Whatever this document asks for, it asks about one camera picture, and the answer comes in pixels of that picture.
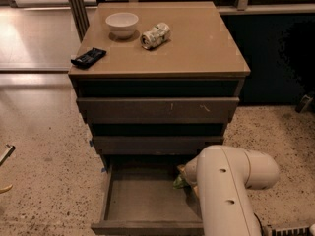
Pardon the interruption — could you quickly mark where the green rice chip bag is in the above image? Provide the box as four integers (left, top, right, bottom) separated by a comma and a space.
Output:
173, 174, 189, 189

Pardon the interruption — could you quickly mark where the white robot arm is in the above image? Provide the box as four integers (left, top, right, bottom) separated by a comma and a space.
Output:
178, 146, 280, 236

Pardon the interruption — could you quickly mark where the middle drawer front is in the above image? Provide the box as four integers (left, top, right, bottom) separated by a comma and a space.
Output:
93, 136, 224, 155

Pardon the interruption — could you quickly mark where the open bottom drawer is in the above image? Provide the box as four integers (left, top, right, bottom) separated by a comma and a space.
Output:
91, 163, 204, 236

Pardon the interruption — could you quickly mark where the upper drawer front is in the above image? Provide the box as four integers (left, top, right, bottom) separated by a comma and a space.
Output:
77, 97, 239, 124

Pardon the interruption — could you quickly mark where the brown drawer cabinet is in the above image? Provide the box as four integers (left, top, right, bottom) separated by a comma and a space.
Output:
67, 1, 251, 169

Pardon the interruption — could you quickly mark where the power strip on floor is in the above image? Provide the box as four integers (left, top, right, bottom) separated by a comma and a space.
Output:
263, 225, 313, 236

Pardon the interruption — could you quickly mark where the crushed silver green can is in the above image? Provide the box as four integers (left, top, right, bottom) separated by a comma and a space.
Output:
140, 23, 171, 50

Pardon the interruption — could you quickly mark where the black snack bar packet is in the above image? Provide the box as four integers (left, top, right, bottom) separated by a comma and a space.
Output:
71, 48, 106, 69

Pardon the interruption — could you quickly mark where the white ceramic bowl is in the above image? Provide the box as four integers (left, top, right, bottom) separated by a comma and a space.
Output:
105, 12, 139, 39

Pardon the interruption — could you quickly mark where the yellow object at left edge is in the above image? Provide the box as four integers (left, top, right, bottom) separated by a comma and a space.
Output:
0, 184, 13, 194

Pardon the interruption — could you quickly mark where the metal object at left edge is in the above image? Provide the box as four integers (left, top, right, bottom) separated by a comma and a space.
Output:
0, 145, 16, 166

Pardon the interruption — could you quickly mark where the dark object by wall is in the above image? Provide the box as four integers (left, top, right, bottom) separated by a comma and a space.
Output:
295, 94, 314, 113

